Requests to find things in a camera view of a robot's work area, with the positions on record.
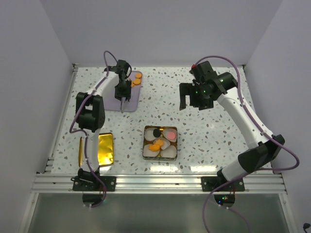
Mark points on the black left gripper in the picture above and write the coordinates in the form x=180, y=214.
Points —
x=126, y=93

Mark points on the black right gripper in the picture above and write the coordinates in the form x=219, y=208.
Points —
x=185, y=88

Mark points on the steel tongs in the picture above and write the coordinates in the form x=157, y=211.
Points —
x=123, y=104

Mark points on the pink round cookie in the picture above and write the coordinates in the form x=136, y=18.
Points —
x=171, y=135

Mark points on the black sandwich cookie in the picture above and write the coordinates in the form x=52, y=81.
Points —
x=156, y=132

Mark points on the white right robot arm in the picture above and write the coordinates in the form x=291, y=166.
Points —
x=263, y=145

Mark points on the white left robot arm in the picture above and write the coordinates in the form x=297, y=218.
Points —
x=90, y=112

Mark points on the orange round cookie on tray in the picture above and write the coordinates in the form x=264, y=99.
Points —
x=137, y=81

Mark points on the purple tray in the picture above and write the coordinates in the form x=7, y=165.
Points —
x=113, y=104

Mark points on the orange cookie at tray top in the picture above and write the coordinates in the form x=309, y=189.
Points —
x=138, y=75

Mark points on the white paper cup top-right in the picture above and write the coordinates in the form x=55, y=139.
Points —
x=165, y=132

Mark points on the white paper cup top-left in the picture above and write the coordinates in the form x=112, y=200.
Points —
x=149, y=134

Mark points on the white paper cup centre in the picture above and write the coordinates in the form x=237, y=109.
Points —
x=166, y=143

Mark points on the green christmas cookie tin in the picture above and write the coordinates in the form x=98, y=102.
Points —
x=145, y=142

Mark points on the gold tin lid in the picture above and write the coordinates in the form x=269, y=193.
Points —
x=100, y=152

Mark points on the white paper cup bottom-right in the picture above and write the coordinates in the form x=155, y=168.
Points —
x=170, y=152

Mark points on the white paper cup bottom-left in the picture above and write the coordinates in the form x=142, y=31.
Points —
x=148, y=153

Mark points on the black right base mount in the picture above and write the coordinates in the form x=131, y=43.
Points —
x=210, y=183

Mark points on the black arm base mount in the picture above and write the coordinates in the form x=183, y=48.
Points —
x=86, y=181

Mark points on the aluminium front rail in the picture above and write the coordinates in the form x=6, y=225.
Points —
x=162, y=184

